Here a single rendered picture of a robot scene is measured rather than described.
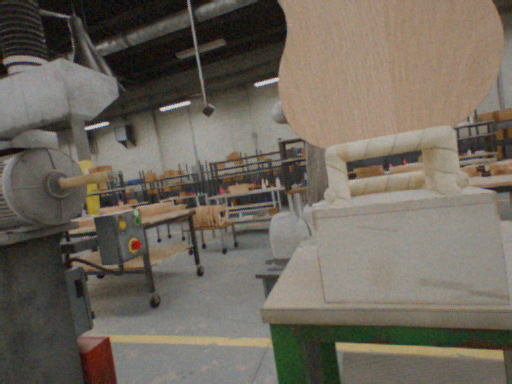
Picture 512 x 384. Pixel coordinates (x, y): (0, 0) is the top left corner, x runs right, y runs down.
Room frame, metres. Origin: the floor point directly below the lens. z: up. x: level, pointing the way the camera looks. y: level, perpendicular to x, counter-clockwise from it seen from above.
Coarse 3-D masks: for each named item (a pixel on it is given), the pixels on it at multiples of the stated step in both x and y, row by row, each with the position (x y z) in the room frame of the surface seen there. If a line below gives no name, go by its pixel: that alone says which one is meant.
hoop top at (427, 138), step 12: (408, 132) 0.49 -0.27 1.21; (420, 132) 0.48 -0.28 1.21; (432, 132) 0.47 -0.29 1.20; (444, 132) 0.46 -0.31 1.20; (348, 144) 0.52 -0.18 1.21; (360, 144) 0.51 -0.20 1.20; (372, 144) 0.50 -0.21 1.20; (384, 144) 0.49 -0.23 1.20; (396, 144) 0.48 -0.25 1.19; (408, 144) 0.48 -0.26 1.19; (420, 144) 0.48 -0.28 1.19; (432, 144) 0.47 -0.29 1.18; (348, 156) 0.51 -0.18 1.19; (360, 156) 0.51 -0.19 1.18; (372, 156) 0.51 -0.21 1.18
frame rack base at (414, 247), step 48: (432, 192) 0.52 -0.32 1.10; (480, 192) 0.45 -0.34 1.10; (336, 240) 0.51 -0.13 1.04; (384, 240) 0.49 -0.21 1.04; (432, 240) 0.46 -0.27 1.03; (480, 240) 0.44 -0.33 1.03; (336, 288) 0.52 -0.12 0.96; (384, 288) 0.49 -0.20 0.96; (432, 288) 0.47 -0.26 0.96; (480, 288) 0.45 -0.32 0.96
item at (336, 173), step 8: (328, 160) 0.53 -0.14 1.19; (336, 160) 0.52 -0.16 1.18; (328, 168) 0.53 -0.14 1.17; (336, 168) 0.52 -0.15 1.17; (344, 168) 0.52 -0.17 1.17; (328, 176) 0.53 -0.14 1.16; (336, 176) 0.52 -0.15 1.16; (344, 176) 0.52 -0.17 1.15; (336, 184) 0.52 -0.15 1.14; (344, 184) 0.52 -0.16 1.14; (336, 192) 0.52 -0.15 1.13; (344, 192) 0.52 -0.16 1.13; (336, 200) 0.52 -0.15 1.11; (344, 200) 0.52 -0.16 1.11
